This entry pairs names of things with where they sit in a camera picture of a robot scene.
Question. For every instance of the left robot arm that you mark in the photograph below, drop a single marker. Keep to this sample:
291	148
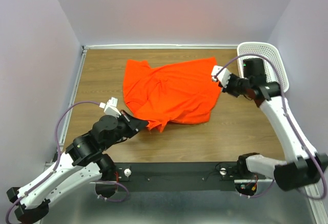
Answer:
83	161

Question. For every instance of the aluminium left rail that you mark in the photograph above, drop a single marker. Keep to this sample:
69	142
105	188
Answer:
61	127

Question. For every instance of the aluminium front rail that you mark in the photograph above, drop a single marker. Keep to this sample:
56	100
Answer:
312	191

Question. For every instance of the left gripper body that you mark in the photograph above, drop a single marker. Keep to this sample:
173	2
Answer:
125	128

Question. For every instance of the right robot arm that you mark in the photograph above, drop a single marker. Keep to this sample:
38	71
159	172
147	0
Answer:
303	165

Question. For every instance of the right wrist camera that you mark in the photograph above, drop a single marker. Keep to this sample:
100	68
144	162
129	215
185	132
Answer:
220	75

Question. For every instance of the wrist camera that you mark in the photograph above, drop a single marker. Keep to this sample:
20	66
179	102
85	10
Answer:
220	75
110	107

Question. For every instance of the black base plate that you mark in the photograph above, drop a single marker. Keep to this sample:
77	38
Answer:
180	176

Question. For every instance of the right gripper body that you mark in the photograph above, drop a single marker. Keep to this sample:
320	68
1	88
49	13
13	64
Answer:
236	86

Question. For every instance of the orange t-shirt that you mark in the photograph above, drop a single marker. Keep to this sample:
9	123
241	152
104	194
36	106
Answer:
181	93

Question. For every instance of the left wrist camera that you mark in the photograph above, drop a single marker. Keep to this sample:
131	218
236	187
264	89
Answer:
110	107

